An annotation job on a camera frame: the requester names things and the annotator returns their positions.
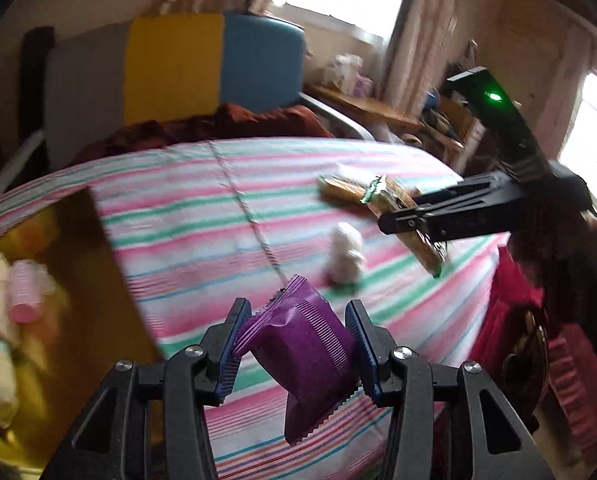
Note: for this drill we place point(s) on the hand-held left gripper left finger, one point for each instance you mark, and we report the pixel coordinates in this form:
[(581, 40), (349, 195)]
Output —
[(228, 360)]

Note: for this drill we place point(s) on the gold box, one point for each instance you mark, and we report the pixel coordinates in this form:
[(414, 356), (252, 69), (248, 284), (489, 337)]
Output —
[(93, 270)]

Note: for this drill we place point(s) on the grey yellow blue headboard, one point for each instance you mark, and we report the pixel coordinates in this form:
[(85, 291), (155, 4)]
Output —
[(178, 70)]

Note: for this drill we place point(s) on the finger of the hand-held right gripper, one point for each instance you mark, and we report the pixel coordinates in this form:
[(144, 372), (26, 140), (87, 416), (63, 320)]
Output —
[(453, 220), (478, 190)]

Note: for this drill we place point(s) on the striped bedsheet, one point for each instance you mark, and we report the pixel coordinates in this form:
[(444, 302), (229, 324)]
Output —
[(203, 210)]

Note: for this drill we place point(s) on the wooden chair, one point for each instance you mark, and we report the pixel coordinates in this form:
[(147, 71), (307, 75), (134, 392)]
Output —
[(451, 130)]

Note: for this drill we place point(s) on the white bed rail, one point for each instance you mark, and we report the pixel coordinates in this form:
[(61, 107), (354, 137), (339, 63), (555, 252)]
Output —
[(13, 165)]

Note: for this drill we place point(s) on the side window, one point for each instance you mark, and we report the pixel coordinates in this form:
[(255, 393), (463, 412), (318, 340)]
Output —
[(593, 135)]

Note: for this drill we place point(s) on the grey bed rail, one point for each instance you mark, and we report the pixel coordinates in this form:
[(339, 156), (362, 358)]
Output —
[(338, 117)]

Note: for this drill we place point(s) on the pink bottle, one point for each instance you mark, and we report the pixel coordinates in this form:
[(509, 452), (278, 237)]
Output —
[(26, 292)]

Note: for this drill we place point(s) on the purple snack packet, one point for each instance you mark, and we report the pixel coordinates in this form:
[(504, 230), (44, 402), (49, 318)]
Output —
[(303, 350)]

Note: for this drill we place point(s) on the white plush toy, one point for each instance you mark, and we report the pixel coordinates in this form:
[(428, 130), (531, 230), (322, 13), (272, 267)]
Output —
[(346, 255)]

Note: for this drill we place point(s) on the cracker packet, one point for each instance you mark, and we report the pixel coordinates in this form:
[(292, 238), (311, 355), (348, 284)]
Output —
[(423, 252), (346, 191)]

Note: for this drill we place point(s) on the wooden desk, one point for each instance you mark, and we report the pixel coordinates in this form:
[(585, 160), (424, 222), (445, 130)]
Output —
[(368, 110)]

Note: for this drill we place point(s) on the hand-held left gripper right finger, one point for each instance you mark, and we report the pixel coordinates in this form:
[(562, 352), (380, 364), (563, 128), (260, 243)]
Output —
[(366, 360)]

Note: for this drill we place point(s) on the dark red blanket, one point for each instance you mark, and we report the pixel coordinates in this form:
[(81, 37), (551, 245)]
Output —
[(228, 122)]

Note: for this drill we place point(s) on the black bed post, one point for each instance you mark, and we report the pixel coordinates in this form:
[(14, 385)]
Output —
[(33, 80)]

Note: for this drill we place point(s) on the person's red garment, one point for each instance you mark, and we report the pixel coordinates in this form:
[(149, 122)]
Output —
[(508, 310)]

